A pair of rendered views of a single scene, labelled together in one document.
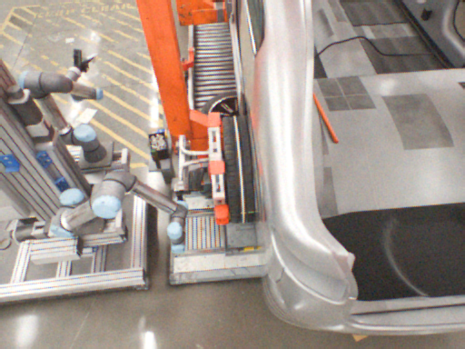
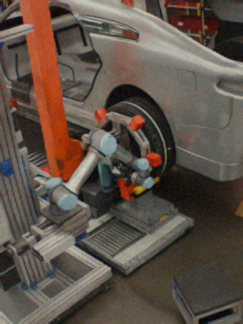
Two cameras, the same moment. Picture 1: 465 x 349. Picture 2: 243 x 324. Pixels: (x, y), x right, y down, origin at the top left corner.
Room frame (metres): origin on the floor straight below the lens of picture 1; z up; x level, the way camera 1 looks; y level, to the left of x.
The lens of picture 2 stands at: (-1.10, 2.01, 2.50)
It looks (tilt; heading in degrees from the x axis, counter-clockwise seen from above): 30 degrees down; 322
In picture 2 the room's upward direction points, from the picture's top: 7 degrees counter-clockwise
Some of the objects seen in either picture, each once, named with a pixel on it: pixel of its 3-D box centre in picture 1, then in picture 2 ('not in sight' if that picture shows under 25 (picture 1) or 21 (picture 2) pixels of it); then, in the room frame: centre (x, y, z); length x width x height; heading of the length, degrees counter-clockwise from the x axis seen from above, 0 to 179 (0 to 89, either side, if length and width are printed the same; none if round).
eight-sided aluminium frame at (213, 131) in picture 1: (217, 171); (122, 148); (1.36, 0.10, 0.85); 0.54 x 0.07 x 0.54; 2
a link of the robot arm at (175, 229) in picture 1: (176, 230); (142, 167); (0.90, 0.32, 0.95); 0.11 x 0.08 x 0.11; 172
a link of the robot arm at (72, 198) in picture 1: (74, 202); (55, 189); (1.09, 0.89, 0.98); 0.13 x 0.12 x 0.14; 172
